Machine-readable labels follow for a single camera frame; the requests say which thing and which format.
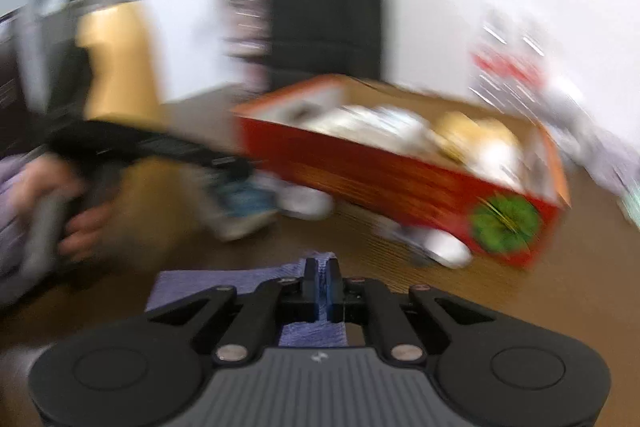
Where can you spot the white folding device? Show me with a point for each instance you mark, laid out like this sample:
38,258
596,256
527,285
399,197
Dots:
305,202

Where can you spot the translucent cotton swab box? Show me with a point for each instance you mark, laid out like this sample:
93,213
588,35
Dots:
370,122

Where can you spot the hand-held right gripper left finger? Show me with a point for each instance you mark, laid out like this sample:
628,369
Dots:
310,292

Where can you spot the red cardboard box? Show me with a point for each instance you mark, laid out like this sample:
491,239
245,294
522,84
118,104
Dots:
380,177

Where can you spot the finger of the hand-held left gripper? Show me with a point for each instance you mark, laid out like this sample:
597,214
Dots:
232,169

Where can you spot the black paper bag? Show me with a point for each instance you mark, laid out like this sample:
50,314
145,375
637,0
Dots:
325,17

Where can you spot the purple mottled vase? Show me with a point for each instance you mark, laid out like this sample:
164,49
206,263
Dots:
247,37

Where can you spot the dark grey blurred object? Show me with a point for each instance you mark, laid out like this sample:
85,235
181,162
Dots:
45,57

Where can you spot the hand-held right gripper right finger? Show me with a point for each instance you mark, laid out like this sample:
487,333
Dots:
335,292

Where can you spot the person's left hand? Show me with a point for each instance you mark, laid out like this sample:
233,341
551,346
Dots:
40,179

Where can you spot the purple cloth pouch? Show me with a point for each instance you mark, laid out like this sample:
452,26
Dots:
200,279

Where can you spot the yellow chair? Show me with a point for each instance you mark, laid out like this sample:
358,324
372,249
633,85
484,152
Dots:
120,67

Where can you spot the white and yellow plush toy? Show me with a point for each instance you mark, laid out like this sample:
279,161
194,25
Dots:
475,137

